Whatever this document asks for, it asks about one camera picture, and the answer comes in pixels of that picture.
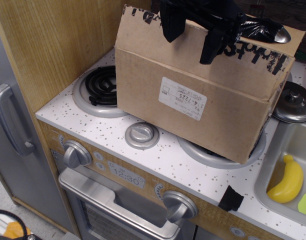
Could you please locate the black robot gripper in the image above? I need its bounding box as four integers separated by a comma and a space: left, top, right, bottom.
160, 0, 247, 65

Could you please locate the brown cardboard box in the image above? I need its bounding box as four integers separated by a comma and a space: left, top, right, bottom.
115, 5, 305, 164

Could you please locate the taped spoon on far flap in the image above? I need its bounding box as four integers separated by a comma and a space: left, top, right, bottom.
240, 16, 292, 44

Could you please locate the black coil burner left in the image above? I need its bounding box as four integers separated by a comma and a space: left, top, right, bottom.
73, 65, 128, 119

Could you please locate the grey round stove knob top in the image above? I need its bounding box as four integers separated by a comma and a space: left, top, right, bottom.
124, 122, 160, 150

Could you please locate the steel pot lid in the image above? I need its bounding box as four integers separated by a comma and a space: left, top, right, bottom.
273, 81, 306, 124

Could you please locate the silver toy sink basin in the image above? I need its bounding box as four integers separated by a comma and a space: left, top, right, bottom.
253, 119, 306, 228

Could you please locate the oven clock display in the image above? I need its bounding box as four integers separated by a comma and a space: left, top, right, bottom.
107, 161, 146, 189

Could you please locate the silver oven knob left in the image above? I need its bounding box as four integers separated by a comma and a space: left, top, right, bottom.
63, 140, 92, 169

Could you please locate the silver oven knob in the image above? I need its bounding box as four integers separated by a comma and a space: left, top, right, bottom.
162, 190, 199, 223
63, 140, 92, 169

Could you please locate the black tape piece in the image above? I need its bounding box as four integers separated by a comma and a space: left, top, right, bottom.
218, 185, 244, 212

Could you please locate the silver oven knob right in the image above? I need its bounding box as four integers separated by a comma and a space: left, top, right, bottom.
162, 190, 199, 223

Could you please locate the yellow toy banana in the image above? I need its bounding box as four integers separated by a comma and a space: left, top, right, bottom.
267, 154, 304, 204

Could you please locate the orange object bottom left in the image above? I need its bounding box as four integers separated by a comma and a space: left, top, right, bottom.
3, 221, 24, 239

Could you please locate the grey burner ring right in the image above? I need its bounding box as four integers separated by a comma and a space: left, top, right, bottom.
177, 129, 267, 170

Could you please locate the silver oven door handle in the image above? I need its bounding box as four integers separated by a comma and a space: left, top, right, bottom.
59, 168, 181, 240

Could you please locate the grey fridge door handle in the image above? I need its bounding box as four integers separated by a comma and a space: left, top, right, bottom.
0, 83, 35, 157

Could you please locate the black cable loop bottom left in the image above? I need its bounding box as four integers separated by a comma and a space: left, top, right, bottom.
0, 208, 29, 238

